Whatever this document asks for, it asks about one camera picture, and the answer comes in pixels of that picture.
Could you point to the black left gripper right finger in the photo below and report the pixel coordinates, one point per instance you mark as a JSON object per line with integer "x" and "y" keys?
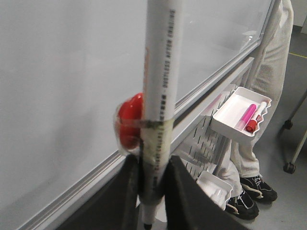
{"x": 188, "y": 207}

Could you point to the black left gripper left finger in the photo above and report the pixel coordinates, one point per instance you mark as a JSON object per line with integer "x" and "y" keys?
{"x": 114, "y": 206}

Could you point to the white marker with black tip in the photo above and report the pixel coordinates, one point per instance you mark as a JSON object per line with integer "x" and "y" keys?
{"x": 164, "y": 28}

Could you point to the red round magnet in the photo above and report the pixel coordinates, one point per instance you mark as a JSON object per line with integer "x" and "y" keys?
{"x": 127, "y": 123}

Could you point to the white lower plastic tray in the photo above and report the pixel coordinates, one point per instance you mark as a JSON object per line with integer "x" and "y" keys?
{"x": 215, "y": 188}

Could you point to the white plastic tray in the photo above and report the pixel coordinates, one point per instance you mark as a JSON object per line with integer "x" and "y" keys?
{"x": 226, "y": 117}
{"x": 215, "y": 188}

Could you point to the black right sneaker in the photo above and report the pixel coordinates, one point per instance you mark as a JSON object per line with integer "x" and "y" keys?
{"x": 242, "y": 206}

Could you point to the black sneaker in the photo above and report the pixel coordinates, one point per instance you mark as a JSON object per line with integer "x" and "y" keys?
{"x": 242, "y": 206}
{"x": 258, "y": 190}

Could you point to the white perforated pegboard panel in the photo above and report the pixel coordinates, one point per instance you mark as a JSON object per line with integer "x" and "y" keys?
{"x": 200, "y": 148}

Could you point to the black left sneaker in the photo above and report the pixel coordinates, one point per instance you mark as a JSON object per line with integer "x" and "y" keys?
{"x": 258, "y": 190}

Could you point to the pink marker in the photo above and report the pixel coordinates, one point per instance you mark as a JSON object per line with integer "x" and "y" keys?
{"x": 246, "y": 117}

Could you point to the white marker with red cap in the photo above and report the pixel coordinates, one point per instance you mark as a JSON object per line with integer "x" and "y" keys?
{"x": 251, "y": 125}

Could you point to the white upper plastic tray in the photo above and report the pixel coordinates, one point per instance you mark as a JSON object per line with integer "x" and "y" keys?
{"x": 226, "y": 117}

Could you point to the grey cart leg with caster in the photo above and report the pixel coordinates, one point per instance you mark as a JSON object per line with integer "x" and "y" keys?
{"x": 290, "y": 165}

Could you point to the white whiteboard with aluminium frame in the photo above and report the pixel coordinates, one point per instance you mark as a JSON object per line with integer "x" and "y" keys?
{"x": 65, "y": 65}

